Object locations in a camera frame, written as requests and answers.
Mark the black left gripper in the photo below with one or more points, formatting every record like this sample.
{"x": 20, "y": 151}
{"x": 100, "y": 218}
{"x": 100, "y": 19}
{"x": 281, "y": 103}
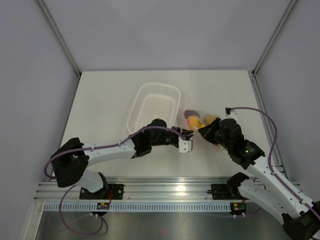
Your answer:
{"x": 187, "y": 132}

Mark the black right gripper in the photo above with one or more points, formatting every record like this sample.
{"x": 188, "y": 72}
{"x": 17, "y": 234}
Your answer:
{"x": 207, "y": 131}

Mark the clear zip top bag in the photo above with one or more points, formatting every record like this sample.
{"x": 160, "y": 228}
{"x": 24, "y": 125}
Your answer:
{"x": 181, "y": 120}

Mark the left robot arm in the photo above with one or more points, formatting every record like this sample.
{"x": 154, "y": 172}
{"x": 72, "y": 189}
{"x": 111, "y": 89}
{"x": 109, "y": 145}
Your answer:
{"x": 71, "y": 162}

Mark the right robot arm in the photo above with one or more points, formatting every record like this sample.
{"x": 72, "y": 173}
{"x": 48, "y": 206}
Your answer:
{"x": 298, "y": 214}

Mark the fake yellow pear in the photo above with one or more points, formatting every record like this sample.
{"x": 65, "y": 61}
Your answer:
{"x": 201, "y": 124}

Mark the fake peach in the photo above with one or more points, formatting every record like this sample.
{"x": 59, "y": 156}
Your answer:
{"x": 209, "y": 118}

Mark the fake orange fruit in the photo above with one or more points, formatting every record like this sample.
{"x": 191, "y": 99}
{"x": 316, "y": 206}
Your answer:
{"x": 192, "y": 122}

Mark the fake dark red apple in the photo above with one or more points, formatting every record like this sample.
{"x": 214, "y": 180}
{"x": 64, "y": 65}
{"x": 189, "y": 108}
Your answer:
{"x": 190, "y": 113}

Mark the white perforated plastic basket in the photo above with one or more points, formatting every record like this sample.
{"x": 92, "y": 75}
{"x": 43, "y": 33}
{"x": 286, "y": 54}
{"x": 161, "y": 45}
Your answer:
{"x": 154, "y": 101}

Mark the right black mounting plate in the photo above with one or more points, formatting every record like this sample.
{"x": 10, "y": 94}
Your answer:
{"x": 223, "y": 191}

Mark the black mounting plate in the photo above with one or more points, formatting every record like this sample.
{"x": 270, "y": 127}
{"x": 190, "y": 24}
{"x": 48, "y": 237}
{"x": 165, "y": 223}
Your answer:
{"x": 115, "y": 192}
{"x": 223, "y": 191}

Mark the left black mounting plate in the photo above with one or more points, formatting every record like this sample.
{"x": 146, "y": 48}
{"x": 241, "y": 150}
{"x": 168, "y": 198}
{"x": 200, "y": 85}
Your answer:
{"x": 115, "y": 192}

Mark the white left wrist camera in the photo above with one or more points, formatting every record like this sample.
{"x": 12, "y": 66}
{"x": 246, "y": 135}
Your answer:
{"x": 185, "y": 146}

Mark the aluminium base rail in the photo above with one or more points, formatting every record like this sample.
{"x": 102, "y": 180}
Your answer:
{"x": 140, "y": 189}

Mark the right aluminium frame post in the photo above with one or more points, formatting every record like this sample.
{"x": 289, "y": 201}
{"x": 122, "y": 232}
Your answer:
{"x": 275, "y": 35}

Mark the aluminium frame post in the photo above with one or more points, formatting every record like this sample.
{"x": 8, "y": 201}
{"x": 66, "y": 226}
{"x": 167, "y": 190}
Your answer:
{"x": 48, "y": 16}
{"x": 275, "y": 35}

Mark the white slotted cable duct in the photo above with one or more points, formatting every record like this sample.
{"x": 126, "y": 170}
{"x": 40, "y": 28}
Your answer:
{"x": 137, "y": 207}

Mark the left aluminium frame post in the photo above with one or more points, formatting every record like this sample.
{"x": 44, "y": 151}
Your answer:
{"x": 48, "y": 16}

